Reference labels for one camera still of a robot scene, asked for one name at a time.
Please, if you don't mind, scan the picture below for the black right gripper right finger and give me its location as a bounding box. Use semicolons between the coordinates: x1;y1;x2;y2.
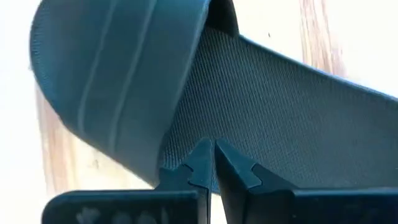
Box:
213;138;300;224

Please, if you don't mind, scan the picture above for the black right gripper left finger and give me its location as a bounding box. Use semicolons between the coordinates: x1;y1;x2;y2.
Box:
154;138;214;224

